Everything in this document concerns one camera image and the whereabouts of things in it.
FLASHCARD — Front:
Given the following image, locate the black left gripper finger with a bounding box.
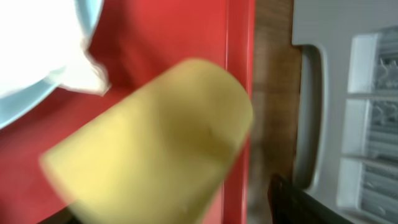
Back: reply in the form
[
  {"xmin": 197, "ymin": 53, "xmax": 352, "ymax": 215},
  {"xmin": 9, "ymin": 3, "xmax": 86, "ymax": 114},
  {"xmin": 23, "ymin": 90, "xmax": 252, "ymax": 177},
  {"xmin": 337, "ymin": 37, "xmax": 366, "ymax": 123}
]
[{"xmin": 267, "ymin": 174, "xmax": 352, "ymax": 224}]

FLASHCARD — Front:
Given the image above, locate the light blue plate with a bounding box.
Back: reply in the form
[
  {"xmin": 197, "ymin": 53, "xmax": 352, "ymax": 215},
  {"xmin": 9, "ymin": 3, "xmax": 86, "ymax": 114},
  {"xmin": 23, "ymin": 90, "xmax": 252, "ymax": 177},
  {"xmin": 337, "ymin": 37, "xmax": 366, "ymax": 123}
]
[{"xmin": 0, "ymin": 0, "xmax": 105, "ymax": 130}]

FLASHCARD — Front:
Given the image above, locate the grey dishwasher rack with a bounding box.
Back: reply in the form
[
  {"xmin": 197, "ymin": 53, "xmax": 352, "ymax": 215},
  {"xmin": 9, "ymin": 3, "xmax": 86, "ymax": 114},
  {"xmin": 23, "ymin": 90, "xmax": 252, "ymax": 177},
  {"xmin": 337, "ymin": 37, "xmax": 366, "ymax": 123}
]
[{"xmin": 292, "ymin": 0, "xmax": 397, "ymax": 223}]

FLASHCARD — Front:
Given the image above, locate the yellow plastic cup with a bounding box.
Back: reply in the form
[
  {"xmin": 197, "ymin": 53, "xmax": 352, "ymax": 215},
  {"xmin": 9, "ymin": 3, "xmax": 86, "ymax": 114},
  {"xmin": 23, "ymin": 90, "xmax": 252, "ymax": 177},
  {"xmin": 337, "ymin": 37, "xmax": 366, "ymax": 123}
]
[{"xmin": 40, "ymin": 59, "xmax": 253, "ymax": 223}]

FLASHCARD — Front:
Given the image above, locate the white tissue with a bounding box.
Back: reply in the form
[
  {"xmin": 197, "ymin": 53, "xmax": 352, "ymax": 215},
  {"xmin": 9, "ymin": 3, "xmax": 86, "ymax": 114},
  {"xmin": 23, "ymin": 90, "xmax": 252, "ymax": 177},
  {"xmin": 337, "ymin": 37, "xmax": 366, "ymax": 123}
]
[{"xmin": 0, "ymin": 0, "xmax": 111, "ymax": 96}]

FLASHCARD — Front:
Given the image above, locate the red serving tray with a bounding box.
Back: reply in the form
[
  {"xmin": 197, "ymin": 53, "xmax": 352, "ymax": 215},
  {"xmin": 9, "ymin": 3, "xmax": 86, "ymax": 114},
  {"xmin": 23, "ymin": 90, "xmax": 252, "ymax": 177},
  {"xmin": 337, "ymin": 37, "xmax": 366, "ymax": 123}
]
[{"xmin": 1, "ymin": 0, "xmax": 255, "ymax": 223}]

